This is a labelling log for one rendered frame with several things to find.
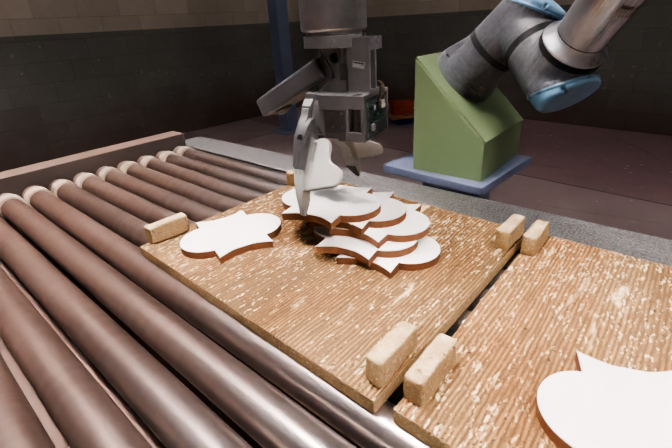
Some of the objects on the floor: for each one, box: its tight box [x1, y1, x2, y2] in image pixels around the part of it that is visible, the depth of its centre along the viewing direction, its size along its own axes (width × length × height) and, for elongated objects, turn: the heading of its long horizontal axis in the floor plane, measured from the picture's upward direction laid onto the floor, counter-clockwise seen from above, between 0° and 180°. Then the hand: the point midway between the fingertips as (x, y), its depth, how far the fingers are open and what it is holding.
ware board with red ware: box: [388, 99, 414, 125], centre depth 517 cm, size 50×50×28 cm
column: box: [383, 152, 532, 200], centre depth 122 cm, size 38×38×87 cm
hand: (328, 194), depth 56 cm, fingers open, 14 cm apart
